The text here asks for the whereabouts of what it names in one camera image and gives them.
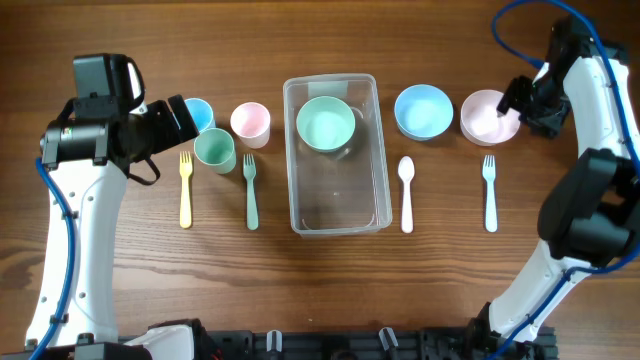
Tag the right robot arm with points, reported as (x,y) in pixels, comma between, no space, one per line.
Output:
(589,223)

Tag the pink plastic cup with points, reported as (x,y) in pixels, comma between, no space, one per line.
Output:
(251,122)

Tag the light blue plastic fork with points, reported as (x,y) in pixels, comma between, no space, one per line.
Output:
(489,175)

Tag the green plastic fork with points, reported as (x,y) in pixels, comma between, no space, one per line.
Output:
(249,172)

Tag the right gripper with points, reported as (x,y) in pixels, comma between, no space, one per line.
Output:
(523,100)

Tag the clear plastic container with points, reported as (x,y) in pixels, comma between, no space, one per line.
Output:
(344,192)

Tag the green plastic bowl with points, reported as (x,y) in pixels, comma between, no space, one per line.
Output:
(325,123)

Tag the pink plastic bowl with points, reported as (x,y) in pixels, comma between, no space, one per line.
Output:
(480,122)

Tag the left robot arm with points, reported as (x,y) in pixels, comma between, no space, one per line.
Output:
(86,154)

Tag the white plastic spoon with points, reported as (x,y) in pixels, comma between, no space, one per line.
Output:
(406,172)

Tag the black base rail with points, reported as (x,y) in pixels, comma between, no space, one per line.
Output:
(182,342)

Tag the blue plastic cup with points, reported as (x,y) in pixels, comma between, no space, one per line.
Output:
(201,112)

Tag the blue plastic bowl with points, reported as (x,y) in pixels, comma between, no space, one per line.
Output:
(423,112)

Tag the yellow plastic fork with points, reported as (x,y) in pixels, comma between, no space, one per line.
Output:
(186,171)

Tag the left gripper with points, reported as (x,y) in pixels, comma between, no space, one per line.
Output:
(163,126)

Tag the green plastic cup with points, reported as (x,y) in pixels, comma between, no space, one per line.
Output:
(215,148)

